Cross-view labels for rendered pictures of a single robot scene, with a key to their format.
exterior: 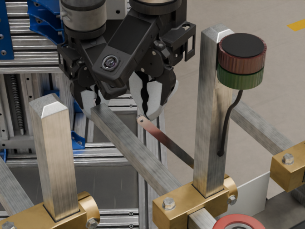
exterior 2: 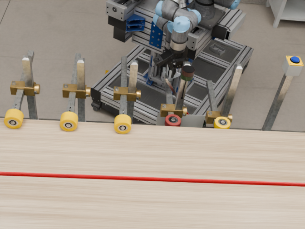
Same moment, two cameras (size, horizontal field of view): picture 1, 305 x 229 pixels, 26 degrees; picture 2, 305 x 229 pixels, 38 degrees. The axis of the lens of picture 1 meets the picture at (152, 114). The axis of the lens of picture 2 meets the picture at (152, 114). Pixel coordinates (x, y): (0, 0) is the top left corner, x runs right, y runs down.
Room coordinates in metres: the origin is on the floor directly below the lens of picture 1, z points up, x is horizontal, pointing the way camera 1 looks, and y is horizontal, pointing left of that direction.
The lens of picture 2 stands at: (-0.84, -0.69, 2.44)
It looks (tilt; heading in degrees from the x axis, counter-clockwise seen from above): 44 degrees down; 25
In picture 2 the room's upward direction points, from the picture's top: 8 degrees clockwise
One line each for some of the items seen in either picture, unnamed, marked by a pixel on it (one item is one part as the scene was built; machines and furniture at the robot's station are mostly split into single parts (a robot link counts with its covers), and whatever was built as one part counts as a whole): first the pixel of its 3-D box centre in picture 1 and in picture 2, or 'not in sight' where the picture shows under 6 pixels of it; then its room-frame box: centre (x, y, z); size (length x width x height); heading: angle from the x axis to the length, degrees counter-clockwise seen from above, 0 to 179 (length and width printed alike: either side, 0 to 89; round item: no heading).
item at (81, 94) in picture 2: not in sight; (76, 91); (0.45, 0.35, 0.95); 0.14 x 0.06 x 0.05; 123
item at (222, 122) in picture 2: not in sight; (220, 129); (0.75, -0.33, 0.85); 0.08 x 0.08 x 0.11
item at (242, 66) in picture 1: (242, 52); (188, 71); (0.70, -0.11, 1.15); 0.06 x 0.06 x 0.02
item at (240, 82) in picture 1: (240, 68); (187, 75); (0.70, -0.11, 1.13); 0.06 x 0.06 x 0.02
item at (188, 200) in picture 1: (196, 204); (173, 111); (0.72, -0.07, 0.85); 0.14 x 0.06 x 0.05; 123
